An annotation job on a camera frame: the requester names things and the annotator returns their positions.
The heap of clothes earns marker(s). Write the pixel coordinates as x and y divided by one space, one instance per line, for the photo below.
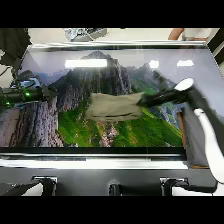
81 34

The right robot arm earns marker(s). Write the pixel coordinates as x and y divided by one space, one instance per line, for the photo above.
186 91

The silver frame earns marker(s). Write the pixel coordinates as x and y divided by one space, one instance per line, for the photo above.
100 164

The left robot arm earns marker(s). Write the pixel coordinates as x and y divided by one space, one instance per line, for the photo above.
20 94

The person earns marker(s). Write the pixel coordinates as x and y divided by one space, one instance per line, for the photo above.
196 33

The olive green garment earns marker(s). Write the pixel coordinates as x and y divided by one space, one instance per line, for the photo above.
113 106

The grey garment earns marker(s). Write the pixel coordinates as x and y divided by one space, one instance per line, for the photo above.
196 140

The black garment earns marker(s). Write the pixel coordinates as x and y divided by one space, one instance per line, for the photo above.
13 43

